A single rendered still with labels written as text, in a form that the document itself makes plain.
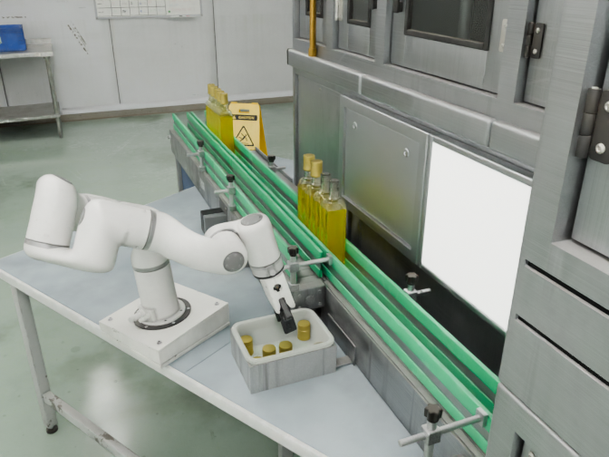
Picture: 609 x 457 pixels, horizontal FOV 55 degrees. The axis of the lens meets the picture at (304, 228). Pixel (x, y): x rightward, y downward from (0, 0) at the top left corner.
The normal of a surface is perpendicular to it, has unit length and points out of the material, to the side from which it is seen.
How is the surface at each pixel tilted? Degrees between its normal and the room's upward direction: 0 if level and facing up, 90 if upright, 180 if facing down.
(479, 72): 90
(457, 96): 90
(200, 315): 5
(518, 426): 90
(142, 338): 5
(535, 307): 90
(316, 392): 0
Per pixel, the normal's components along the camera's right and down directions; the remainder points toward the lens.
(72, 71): 0.37, 0.39
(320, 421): 0.00, -0.91
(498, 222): -0.93, 0.15
